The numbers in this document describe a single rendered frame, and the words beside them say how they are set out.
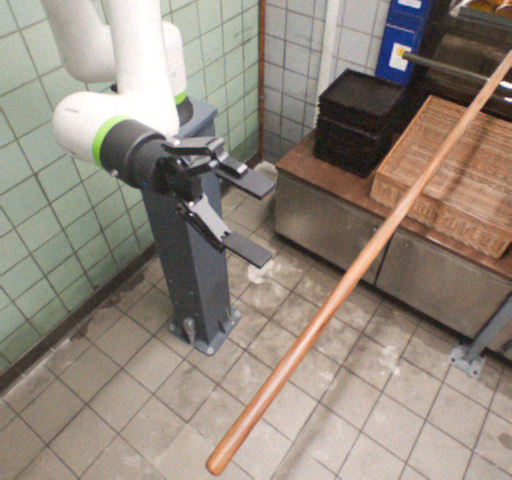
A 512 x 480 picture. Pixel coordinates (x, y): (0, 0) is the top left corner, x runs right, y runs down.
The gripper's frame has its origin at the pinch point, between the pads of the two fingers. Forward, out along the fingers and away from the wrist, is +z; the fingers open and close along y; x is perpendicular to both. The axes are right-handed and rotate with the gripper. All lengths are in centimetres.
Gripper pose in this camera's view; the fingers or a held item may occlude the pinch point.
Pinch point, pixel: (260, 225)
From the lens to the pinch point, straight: 55.7
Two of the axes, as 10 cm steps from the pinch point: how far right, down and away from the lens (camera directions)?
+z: 7.9, 4.6, -4.0
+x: -6.1, 5.9, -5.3
